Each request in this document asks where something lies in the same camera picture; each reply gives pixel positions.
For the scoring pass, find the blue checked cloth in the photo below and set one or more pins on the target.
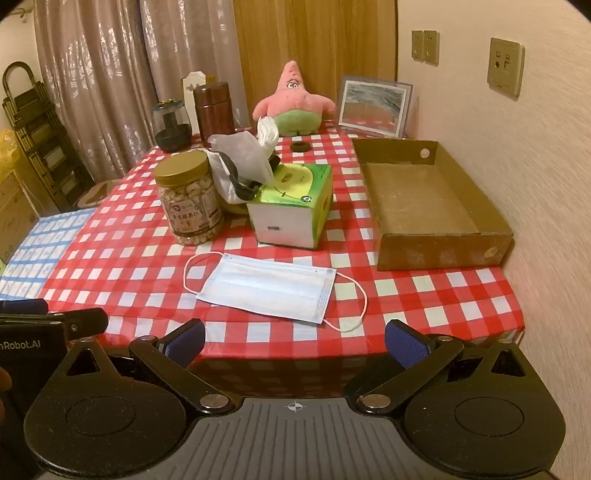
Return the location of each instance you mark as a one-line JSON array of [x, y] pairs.
[[41, 249]]

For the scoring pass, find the pink starfish plush toy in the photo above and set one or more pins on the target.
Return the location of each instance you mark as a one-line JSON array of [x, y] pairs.
[[291, 99]]

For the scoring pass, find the wooden door panel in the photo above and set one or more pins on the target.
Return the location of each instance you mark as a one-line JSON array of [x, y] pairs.
[[323, 37]]

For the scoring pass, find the yellow plastic bag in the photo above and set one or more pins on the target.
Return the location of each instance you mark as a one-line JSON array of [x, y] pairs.
[[8, 150]]

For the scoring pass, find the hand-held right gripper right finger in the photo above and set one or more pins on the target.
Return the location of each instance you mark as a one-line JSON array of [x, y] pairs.
[[404, 344]]

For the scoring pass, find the glass jar with dark base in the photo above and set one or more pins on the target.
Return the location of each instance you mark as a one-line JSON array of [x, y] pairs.
[[171, 129]]

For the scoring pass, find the brown wooden canister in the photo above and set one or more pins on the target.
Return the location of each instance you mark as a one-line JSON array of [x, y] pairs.
[[213, 110]]

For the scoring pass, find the tan slipper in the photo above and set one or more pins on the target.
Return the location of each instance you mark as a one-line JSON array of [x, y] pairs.
[[97, 194]]

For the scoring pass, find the beige wall socket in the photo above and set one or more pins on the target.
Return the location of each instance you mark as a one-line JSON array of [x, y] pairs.
[[505, 67]]

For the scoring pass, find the round tan coaster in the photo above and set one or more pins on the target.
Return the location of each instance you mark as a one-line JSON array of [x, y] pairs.
[[189, 203]]

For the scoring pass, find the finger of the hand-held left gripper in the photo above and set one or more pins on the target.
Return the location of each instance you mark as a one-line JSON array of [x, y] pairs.
[[27, 306], [85, 321]]

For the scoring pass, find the cream fluffy plush dark patches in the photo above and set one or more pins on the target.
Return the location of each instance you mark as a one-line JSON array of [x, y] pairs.
[[235, 157]]

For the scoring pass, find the black folding rack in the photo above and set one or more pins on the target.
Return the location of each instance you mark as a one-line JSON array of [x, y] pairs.
[[41, 138]]

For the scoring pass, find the beige patterned curtain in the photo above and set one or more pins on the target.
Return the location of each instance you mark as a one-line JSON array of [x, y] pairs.
[[92, 69]]

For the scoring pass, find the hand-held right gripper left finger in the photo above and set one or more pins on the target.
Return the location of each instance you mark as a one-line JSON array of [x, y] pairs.
[[187, 341]]

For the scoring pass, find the blue face mask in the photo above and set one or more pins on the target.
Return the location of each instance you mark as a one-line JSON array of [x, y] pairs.
[[268, 286]]

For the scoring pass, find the cardboard carton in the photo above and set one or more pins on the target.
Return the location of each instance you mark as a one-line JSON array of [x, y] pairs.
[[14, 217]]

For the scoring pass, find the brown cardboard box tray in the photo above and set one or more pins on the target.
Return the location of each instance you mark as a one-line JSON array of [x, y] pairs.
[[415, 203]]

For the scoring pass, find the red checked tablecloth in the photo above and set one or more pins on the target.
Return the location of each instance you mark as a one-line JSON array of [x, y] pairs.
[[138, 258]]

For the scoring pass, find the green tissue box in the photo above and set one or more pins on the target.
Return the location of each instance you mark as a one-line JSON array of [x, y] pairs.
[[295, 203]]

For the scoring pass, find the cream towel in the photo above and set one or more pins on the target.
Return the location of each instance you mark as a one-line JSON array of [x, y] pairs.
[[268, 134]]

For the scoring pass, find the small framed mirror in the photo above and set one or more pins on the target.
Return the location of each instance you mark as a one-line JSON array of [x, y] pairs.
[[374, 106]]

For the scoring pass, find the person's left hand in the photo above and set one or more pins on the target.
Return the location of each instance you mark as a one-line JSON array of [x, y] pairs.
[[5, 380]]

